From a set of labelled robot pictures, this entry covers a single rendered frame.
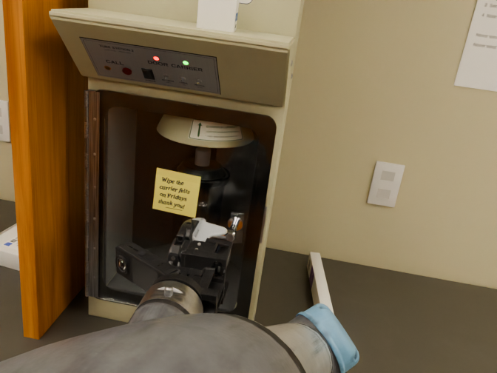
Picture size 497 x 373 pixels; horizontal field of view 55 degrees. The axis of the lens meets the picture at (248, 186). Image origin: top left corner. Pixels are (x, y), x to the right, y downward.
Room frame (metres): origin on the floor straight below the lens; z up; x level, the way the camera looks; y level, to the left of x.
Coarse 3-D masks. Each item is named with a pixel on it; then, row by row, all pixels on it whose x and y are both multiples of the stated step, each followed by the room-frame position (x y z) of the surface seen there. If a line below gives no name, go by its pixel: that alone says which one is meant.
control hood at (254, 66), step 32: (64, 32) 0.67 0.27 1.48; (96, 32) 0.66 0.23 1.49; (128, 32) 0.65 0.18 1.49; (160, 32) 0.64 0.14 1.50; (192, 32) 0.63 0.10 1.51; (224, 32) 0.66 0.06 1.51; (256, 32) 0.73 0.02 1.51; (224, 64) 0.66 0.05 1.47; (256, 64) 0.65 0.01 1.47; (288, 64) 0.65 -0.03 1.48; (224, 96) 0.72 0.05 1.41; (256, 96) 0.70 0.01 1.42
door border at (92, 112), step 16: (96, 96) 0.75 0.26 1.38; (96, 112) 0.75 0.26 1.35; (96, 128) 0.75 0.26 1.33; (96, 144) 0.75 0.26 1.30; (96, 160) 0.75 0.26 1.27; (96, 176) 0.75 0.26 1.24; (96, 192) 0.75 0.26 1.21; (96, 208) 0.75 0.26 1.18; (96, 224) 0.75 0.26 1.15; (96, 240) 0.75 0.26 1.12; (96, 256) 0.75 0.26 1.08; (96, 272) 0.75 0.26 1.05; (96, 288) 0.75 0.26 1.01
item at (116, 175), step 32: (128, 96) 0.75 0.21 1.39; (128, 128) 0.75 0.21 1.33; (160, 128) 0.74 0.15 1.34; (192, 128) 0.74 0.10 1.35; (224, 128) 0.73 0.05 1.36; (256, 128) 0.73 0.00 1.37; (128, 160) 0.75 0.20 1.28; (160, 160) 0.74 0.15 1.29; (192, 160) 0.74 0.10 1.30; (224, 160) 0.73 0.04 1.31; (256, 160) 0.73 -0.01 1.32; (128, 192) 0.75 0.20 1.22; (224, 192) 0.73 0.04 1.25; (256, 192) 0.73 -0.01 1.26; (128, 224) 0.75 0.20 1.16; (160, 224) 0.74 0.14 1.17; (224, 224) 0.73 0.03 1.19; (256, 224) 0.73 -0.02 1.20; (160, 256) 0.74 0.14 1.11; (256, 256) 0.73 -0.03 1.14; (128, 288) 0.75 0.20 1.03; (224, 288) 0.73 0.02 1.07
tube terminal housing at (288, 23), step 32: (96, 0) 0.77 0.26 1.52; (128, 0) 0.76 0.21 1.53; (160, 0) 0.76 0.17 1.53; (192, 0) 0.75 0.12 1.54; (256, 0) 0.74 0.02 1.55; (288, 0) 0.74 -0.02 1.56; (288, 32) 0.74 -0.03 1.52; (160, 96) 0.76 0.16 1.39; (192, 96) 0.75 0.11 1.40; (288, 96) 0.82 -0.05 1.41; (256, 288) 0.74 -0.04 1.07; (128, 320) 0.76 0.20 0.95
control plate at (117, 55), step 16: (96, 48) 0.68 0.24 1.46; (112, 48) 0.68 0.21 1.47; (128, 48) 0.67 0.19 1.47; (144, 48) 0.67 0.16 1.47; (96, 64) 0.71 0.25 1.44; (112, 64) 0.71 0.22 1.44; (128, 64) 0.70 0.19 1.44; (144, 64) 0.69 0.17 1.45; (160, 64) 0.69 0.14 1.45; (176, 64) 0.68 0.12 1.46; (192, 64) 0.67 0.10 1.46; (208, 64) 0.67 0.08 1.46; (144, 80) 0.72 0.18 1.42; (160, 80) 0.71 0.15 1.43; (176, 80) 0.71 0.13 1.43; (192, 80) 0.70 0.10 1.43; (208, 80) 0.69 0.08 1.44
